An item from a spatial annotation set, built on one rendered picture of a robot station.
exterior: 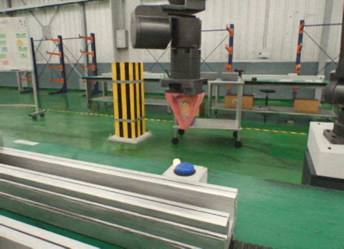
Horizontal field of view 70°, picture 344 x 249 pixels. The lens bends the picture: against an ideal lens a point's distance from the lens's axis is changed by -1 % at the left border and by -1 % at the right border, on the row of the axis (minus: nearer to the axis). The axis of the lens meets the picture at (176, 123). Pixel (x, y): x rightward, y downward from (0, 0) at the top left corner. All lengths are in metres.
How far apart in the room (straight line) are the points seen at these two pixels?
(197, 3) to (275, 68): 7.38
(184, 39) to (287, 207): 0.38
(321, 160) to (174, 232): 0.48
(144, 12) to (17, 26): 5.43
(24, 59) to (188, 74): 5.38
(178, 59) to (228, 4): 7.72
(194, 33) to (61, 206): 0.37
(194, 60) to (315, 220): 0.37
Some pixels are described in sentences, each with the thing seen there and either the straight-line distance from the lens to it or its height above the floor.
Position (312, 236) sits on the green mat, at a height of 0.78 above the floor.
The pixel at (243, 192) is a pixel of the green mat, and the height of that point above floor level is 0.78.
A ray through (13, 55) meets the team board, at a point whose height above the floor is 1.26.
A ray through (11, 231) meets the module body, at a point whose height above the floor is 0.86.
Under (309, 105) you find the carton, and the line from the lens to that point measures 5.11.
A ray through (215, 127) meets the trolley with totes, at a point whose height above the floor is 0.26.
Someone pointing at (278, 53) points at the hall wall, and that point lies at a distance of 7.81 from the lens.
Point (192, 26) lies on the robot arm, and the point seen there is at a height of 1.12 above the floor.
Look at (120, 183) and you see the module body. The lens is 0.47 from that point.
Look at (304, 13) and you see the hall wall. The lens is 7.94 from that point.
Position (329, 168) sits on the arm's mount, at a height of 0.80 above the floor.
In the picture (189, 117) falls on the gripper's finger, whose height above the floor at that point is 0.96.
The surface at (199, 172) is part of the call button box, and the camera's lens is 0.52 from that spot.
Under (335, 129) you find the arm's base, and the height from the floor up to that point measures 0.88.
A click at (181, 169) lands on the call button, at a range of 0.51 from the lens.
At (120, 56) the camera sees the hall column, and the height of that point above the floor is 1.19.
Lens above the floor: 1.06
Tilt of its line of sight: 13 degrees down
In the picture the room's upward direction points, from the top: straight up
